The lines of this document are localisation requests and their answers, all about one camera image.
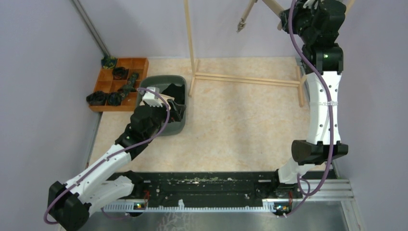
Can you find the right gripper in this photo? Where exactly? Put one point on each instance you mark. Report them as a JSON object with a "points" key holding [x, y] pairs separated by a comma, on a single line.
{"points": [[298, 9]]}

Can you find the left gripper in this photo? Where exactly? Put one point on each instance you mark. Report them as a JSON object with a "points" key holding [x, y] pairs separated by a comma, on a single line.
{"points": [[176, 115]]}

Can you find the beige cotton underwear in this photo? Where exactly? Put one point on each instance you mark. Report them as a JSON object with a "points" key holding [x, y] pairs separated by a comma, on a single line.
{"points": [[164, 99]]}

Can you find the beige clip hanger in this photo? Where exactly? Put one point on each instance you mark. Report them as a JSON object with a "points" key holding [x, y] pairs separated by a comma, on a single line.
{"points": [[277, 9]]}

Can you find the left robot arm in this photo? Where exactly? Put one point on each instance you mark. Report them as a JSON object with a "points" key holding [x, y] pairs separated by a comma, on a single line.
{"points": [[72, 203]]}

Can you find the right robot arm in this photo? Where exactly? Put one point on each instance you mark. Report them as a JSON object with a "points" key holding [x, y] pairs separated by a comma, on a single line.
{"points": [[317, 23]]}

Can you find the black garment in bin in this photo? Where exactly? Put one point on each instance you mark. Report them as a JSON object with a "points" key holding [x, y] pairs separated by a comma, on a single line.
{"points": [[177, 92]]}

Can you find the orange compartment tray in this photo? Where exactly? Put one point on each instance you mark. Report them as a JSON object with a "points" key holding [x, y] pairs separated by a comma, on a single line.
{"points": [[106, 83]]}

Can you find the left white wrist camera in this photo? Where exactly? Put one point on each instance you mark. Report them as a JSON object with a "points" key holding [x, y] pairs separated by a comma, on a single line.
{"points": [[151, 98]]}

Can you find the wooden clothes rack frame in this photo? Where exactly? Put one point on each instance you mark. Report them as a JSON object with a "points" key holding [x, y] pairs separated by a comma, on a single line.
{"points": [[211, 31]]}

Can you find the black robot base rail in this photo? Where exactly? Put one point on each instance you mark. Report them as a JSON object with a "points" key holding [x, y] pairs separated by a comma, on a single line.
{"points": [[210, 189]]}

